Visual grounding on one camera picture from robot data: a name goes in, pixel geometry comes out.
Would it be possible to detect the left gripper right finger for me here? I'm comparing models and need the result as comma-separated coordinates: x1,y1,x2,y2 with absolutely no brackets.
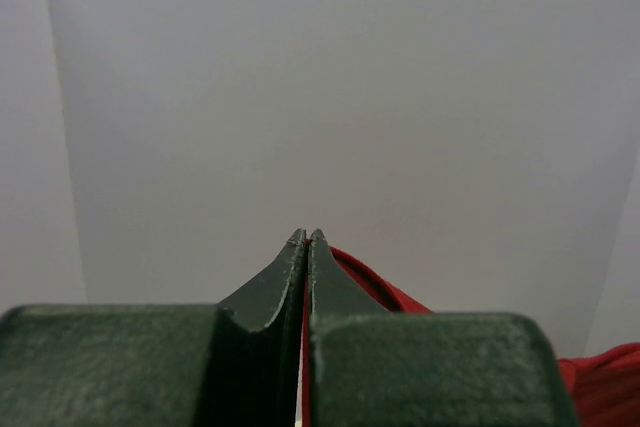
306,231,579,426

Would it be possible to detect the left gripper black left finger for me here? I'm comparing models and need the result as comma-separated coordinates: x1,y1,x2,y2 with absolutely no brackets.
1,229,306,426

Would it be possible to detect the red t shirt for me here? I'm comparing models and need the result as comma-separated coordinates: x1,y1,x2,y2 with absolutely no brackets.
302,245,639,426

